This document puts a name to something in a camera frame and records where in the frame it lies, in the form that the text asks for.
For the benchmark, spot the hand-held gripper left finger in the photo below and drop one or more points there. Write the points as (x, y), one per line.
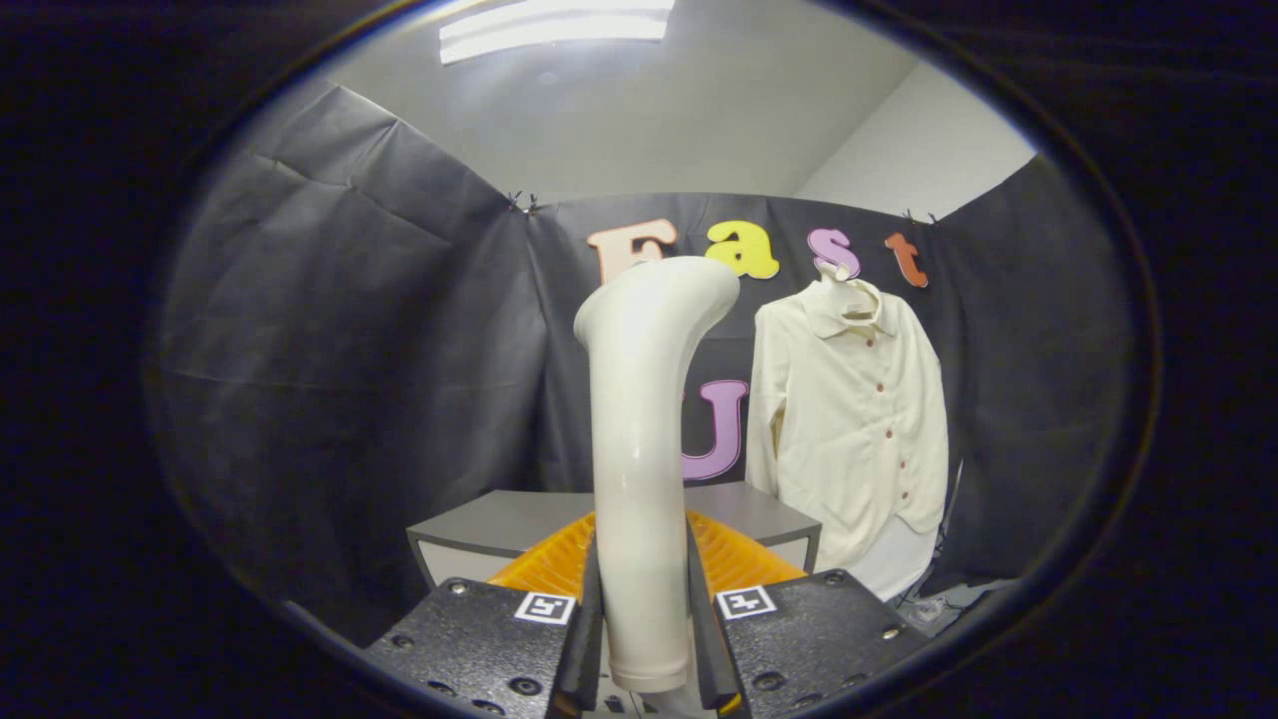
(479, 639)

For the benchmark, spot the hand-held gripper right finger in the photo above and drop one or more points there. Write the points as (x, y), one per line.
(809, 629)

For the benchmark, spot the grey cabinet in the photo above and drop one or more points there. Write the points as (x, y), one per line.
(499, 524)

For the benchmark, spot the white plastic hanger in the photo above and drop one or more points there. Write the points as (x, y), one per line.
(837, 272)

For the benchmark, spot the cream button-up shirt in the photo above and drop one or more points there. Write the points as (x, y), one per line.
(849, 429)

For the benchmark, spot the ceiling light panel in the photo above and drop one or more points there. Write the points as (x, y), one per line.
(554, 25)

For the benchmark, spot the black backdrop cloth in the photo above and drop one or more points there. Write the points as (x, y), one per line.
(349, 350)

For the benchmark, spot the white garment steamer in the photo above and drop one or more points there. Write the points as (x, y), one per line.
(639, 449)

